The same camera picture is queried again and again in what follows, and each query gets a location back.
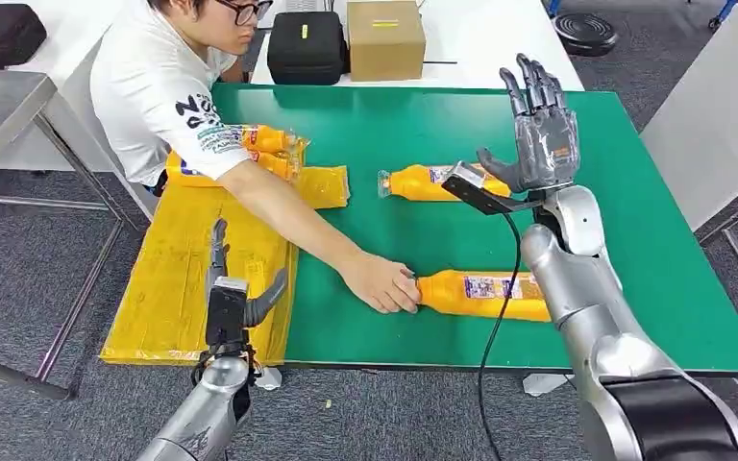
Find round black floor device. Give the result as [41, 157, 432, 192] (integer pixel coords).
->
[550, 12, 620, 58]

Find steel frame table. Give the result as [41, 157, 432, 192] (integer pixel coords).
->
[0, 68, 160, 402]

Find orange drink bottle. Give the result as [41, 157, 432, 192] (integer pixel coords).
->
[377, 163, 513, 203]
[164, 151, 304, 189]
[414, 269, 552, 324]
[234, 124, 300, 154]

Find person's right hand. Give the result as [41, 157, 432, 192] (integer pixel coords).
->
[340, 251, 423, 316]

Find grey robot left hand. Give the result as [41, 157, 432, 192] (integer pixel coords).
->
[205, 218, 290, 330]

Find white desk under bag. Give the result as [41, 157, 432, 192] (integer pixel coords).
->
[0, 0, 160, 221]

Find green table mat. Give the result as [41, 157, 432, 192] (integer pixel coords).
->
[211, 83, 738, 377]

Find black eyeglasses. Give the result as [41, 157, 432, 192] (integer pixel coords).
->
[215, 0, 275, 27]

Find white side table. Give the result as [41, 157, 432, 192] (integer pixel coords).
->
[639, 3, 738, 326]

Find person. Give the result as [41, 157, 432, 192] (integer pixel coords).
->
[88, 0, 423, 316]

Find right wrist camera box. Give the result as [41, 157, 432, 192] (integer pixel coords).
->
[440, 160, 539, 216]

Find yellow plastic sheet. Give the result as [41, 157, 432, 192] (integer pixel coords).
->
[99, 132, 351, 369]

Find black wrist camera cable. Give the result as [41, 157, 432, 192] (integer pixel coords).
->
[476, 212, 525, 461]

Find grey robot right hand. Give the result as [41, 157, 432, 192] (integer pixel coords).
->
[476, 52, 581, 195]

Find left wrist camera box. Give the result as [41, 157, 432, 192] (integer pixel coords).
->
[205, 277, 251, 350]

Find black zip case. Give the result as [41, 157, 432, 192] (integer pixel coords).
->
[266, 11, 350, 86]

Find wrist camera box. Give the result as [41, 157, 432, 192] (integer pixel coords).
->
[205, 277, 251, 350]
[440, 160, 539, 216]

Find brown cardboard box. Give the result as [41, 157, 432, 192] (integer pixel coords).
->
[346, 0, 427, 83]

